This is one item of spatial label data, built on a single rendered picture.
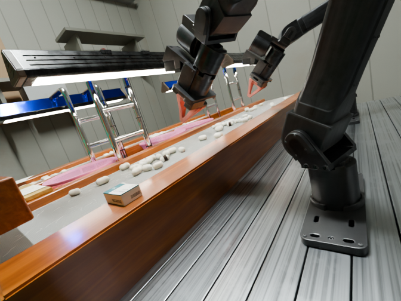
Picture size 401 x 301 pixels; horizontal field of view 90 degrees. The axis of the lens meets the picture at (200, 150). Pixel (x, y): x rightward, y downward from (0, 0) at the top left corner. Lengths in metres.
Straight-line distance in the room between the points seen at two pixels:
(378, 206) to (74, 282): 0.41
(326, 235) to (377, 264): 0.05
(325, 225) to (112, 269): 0.29
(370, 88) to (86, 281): 2.56
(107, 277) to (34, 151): 2.42
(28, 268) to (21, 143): 2.39
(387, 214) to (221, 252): 0.23
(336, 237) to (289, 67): 2.42
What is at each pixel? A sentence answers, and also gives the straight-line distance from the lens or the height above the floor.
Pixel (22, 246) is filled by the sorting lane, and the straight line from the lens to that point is 0.48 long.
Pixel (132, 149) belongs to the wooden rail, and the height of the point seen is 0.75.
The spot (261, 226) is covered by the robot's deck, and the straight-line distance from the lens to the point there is 0.36.
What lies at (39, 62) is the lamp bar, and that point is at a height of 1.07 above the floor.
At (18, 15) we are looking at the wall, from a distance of 3.11.
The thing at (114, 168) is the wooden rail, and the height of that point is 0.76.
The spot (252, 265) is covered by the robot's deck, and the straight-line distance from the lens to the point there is 0.30.
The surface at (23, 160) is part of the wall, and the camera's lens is 2.66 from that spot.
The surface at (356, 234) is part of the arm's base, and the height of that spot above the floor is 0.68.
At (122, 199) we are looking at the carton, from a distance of 0.34.
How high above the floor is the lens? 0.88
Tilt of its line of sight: 12 degrees down
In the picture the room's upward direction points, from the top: 17 degrees counter-clockwise
